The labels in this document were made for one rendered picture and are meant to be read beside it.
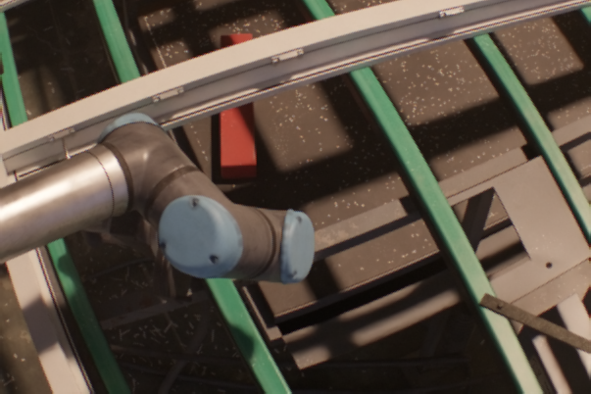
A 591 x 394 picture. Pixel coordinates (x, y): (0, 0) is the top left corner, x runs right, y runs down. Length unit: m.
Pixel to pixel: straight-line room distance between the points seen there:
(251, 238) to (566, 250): 0.58
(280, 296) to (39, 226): 0.73
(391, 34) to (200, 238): 0.65
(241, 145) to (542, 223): 0.62
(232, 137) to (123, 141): 0.69
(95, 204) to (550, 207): 0.75
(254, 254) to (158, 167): 0.15
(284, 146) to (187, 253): 0.80
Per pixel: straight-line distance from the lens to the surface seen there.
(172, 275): 1.42
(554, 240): 1.64
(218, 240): 1.21
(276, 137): 2.01
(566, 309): 1.77
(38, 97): 2.91
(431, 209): 1.62
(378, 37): 1.75
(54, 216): 1.22
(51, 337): 1.45
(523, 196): 1.67
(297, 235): 1.33
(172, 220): 1.24
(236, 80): 1.69
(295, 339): 1.84
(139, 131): 1.31
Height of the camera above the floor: 2.22
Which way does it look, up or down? 55 degrees down
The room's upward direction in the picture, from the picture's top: straight up
